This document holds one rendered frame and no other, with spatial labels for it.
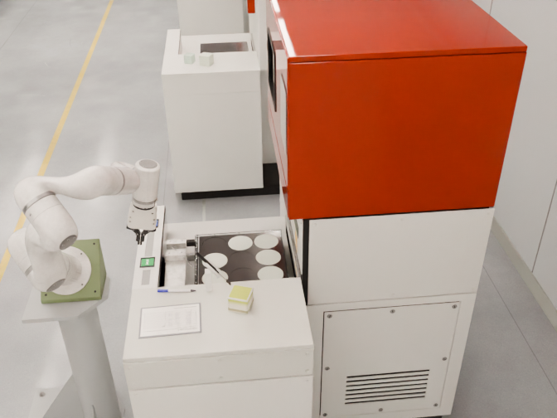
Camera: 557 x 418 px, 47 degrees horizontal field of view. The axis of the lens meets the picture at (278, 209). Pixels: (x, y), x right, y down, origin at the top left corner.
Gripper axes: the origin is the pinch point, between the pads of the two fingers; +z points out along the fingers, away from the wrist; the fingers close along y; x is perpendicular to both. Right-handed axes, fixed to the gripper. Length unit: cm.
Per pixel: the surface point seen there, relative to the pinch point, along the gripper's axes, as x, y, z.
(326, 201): 10, -61, -31
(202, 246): -21.1, -25.1, 16.7
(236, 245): -20.5, -38.9, 13.8
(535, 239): -87, -219, 37
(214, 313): 26.8, -28.1, 9.4
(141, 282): 6.4, -2.1, 15.4
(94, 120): -337, 57, 126
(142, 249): -14.1, -0.9, 15.7
